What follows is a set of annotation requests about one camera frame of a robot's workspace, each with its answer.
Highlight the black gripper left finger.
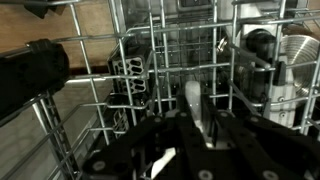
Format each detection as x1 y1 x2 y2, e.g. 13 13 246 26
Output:
81 95 208 180

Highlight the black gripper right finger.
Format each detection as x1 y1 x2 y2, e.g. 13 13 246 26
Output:
199 95 320 180

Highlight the white cup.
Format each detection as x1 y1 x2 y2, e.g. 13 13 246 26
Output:
150 80 215 180

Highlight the stainless dishwasher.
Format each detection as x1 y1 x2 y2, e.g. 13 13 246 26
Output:
119 0 320 134

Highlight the black cutlery basket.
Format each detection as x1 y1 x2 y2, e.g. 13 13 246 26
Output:
106 54 152 135

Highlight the black cylindrical rack item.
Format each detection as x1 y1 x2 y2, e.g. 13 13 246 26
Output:
0 38 72 122

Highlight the wire dishwasher rack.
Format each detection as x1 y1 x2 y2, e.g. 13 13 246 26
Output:
0 0 320 180

